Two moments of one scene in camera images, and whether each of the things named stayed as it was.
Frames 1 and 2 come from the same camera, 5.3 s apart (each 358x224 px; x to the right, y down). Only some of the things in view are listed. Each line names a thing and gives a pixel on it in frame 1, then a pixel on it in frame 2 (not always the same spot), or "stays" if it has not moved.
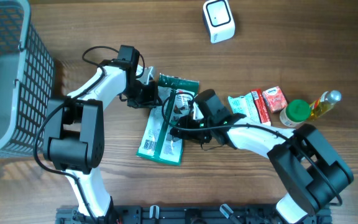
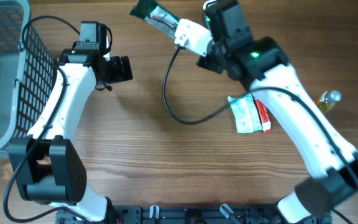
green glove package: x=176 y=99 to x=156 y=15
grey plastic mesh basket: x=17 y=80 stays
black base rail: x=137 y=214 stays
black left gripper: x=153 y=101 to x=120 y=74
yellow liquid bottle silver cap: x=322 y=105 stays
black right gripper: x=191 y=135 to x=207 y=61
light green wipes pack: x=245 y=105 stays
